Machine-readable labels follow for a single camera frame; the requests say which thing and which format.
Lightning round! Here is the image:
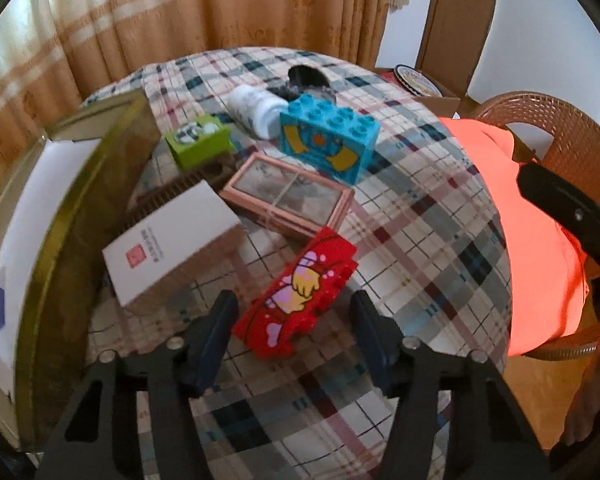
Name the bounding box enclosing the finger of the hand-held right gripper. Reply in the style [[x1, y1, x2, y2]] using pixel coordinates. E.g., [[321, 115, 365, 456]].
[[517, 160, 600, 281]]

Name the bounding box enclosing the rose gold mirrored box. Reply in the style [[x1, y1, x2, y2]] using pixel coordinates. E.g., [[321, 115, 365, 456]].
[[219, 152, 356, 241]]

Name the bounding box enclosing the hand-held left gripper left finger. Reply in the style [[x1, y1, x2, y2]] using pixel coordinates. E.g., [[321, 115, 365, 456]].
[[35, 290, 241, 480]]

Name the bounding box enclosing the grey knitted shoe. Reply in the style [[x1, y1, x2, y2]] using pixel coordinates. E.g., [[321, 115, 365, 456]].
[[267, 64, 336, 106]]

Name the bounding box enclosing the brown wicker chair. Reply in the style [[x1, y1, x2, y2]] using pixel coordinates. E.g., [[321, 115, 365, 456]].
[[460, 91, 600, 361]]

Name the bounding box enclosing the white cardboard box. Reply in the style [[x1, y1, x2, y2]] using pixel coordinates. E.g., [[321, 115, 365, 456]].
[[102, 180, 248, 308]]

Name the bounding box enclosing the brown wooden door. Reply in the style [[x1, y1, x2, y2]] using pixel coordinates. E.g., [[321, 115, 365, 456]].
[[415, 0, 503, 98]]

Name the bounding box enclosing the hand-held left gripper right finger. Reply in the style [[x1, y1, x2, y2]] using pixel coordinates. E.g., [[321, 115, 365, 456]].
[[349, 290, 551, 480]]

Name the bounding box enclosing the gold tin box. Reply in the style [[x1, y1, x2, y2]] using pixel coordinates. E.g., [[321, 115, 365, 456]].
[[0, 87, 161, 453]]

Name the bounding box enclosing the red toy brick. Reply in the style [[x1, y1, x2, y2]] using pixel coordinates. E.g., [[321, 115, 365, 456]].
[[231, 226, 358, 359]]

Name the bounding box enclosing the white plastic bottle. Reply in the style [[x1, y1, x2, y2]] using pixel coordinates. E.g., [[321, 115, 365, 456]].
[[227, 85, 286, 139]]

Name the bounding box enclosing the green toy brick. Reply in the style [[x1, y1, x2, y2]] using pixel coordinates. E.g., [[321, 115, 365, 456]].
[[165, 115, 232, 172]]

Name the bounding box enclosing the beige and tan curtain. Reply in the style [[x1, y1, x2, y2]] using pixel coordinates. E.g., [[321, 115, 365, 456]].
[[0, 0, 398, 211]]

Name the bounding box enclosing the round cookie tin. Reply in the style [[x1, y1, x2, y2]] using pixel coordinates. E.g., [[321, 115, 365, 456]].
[[394, 64, 443, 97]]

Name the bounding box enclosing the blue toy brick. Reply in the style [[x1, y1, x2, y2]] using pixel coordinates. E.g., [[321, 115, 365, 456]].
[[279, 93, 381, 184]]

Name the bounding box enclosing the orange cushion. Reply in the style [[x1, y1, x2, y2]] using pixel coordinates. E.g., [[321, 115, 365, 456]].
[[439, 116, 591, 358]]

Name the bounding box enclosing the brown wooden comb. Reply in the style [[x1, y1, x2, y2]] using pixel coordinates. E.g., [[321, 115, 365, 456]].
[[130, 162, 241, 221]]

